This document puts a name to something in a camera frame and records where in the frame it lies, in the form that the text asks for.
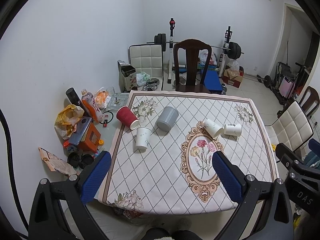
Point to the open carton box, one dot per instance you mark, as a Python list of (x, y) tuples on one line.
[(127, 77)]

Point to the yellow plastic bag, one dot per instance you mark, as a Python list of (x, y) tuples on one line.
[(67, 119)]

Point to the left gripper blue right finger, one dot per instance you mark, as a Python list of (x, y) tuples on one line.
[(230, 176)]

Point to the white cup lying right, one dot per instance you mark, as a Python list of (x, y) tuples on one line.
[(232, 129)]

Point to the white cup lying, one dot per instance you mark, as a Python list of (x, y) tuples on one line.
[(213, 129), (232, 129)]

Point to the black round lids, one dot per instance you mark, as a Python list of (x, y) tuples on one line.
[(79, 161)]

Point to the orange box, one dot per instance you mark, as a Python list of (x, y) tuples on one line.
[(90, 140)]

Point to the floral diamond pattern tablecloth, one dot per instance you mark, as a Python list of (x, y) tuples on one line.
[(174, 175)]

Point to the orange snack bag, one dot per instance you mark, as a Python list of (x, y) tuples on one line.
[(102, 98)]

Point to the dark wooden chair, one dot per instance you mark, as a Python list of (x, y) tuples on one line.
[(309, 101), (192, 49)]

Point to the brown paper packet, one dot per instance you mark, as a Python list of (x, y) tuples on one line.
[(56, 164)]

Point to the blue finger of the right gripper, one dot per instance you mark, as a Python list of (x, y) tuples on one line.
[(314, 146)]

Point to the brown cardboard box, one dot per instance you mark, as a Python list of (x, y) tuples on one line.
[(232, 77)]

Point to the cream padded chair back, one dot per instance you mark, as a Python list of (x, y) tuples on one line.
[(148, 59)]

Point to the cream padded chair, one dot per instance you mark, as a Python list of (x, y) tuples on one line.
[(148, 59), (292, 128)]

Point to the red ribbed paper cup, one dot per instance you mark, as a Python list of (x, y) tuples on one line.
[(127, 117)]

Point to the white cup lying left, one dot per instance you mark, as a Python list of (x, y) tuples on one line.
[(213, 129)]

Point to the dark wooden chair right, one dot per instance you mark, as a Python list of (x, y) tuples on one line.
[(309, 101)]

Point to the black cylinder bottle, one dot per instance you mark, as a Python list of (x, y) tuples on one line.
[(74, 99)]

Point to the pink suitcase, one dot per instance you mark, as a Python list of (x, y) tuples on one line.
[(286, 87)]

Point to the grey plastic cup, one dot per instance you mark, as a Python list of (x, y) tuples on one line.
[(167, 119)]

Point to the barbell with black plates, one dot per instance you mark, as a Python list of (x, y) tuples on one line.
[(231, 49)]

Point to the white paper cup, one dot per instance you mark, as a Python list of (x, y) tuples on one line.
[(142, 138)]

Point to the cream padded chair right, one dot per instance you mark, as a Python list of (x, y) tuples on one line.
[(292, 128)]

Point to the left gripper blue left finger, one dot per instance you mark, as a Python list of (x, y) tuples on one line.
[(92, 176)]

